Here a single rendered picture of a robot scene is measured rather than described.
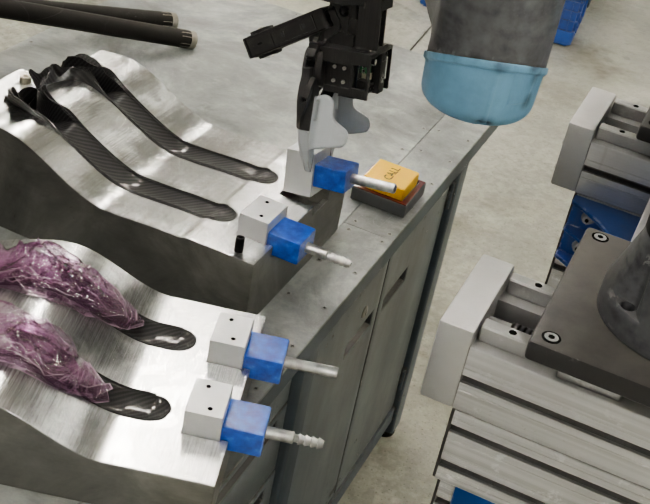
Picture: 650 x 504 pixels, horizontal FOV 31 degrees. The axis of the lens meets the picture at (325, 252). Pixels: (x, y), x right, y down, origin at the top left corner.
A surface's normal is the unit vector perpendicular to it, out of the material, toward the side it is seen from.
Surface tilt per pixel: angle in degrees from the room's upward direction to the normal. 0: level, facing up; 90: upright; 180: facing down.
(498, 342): 90
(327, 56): 82
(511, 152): 0
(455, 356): 90
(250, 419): 0
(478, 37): 90
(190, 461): 0
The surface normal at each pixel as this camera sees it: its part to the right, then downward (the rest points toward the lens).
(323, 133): -0.37, 0.15
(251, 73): 0.16, -0.82
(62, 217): -0.41, 0.44
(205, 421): -0.13, 0.53
